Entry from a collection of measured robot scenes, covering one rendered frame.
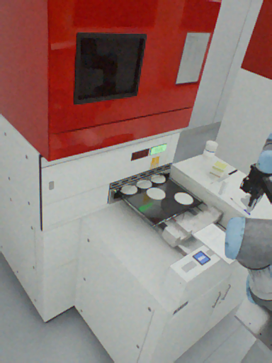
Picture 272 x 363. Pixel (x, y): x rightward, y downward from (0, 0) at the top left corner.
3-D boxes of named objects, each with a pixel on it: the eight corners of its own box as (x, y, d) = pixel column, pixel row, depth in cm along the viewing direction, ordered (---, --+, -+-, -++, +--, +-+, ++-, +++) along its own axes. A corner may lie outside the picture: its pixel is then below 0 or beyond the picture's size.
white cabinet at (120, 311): (73, 313, 203) (79, 218, 157) (175, 253, 261) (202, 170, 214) (136, 404, 167) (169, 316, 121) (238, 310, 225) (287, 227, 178)
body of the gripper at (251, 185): (248, 184, 136) (258, 161, 130) (265, 195, 132) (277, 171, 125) (238, 189, 132) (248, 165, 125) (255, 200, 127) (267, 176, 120)
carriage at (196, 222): (161, 237, 150) (161, 232, 148) (208, 212, 172) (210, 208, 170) (172, 247, 146) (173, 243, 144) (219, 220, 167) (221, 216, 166)
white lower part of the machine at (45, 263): (-2, 255, 231) (-14, 159, 185) (92, 218, 280) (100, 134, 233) (44, 330, 191) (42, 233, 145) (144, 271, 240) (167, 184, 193)
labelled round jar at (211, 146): (200, 154, 200) (204, 141, 194) (207, 152, 204) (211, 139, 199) (208, 160, 196) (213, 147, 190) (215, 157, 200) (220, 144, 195)
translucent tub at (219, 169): (208, 174, 182) (212, 164, 178) (213, 169, 187) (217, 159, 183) (220, 180, 179) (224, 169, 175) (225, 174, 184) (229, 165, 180)
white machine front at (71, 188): (40, 229, 146) (38, 154, 123) (163, 181, 195) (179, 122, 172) (43, 233, 144) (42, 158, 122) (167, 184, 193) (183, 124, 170)
